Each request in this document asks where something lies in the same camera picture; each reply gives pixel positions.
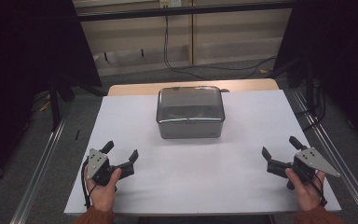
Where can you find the white board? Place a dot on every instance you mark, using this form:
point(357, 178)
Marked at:
point(199, 174)

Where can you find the clear plastic box lid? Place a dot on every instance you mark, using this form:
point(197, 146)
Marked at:
point(189, 99)

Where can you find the black curtain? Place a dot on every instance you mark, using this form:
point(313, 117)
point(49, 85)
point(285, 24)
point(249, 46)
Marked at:
point(345, 46)
point(21, 62)

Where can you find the clear plastic storage box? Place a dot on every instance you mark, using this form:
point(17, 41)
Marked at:
point(189, 130)

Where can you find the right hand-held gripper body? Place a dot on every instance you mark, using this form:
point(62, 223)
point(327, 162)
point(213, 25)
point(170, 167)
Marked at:
point(312, 160)

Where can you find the black horizontal bar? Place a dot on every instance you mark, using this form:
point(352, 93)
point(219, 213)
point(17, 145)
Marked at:
point(180, 11)

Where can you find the metal floor rail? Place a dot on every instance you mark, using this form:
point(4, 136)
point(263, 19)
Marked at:
point(338, 161)
point(40, 174)

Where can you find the person's right hand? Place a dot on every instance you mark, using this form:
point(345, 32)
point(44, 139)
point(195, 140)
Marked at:
point(306, 194)

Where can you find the small black floor item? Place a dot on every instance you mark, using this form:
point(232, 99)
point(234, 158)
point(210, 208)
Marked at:
point(77, 134)

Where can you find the person's left hand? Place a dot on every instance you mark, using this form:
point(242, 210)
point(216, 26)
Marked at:
point(103, 194)

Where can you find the black stand pole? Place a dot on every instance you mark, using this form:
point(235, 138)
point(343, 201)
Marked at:
point(310, 87)
point(54, 105)

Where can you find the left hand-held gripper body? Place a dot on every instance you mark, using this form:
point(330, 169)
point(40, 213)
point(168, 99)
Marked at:
point(97, 165)

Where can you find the white wall outlet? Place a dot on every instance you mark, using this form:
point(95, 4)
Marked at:
point(170, 3)

